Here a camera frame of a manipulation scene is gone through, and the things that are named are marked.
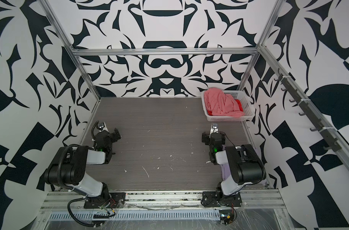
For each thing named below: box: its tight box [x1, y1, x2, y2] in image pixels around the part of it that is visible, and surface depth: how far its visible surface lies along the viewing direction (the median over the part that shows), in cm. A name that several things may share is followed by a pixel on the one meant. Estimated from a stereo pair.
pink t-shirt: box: [204, 87, 245, 117], surface depth 109 cm
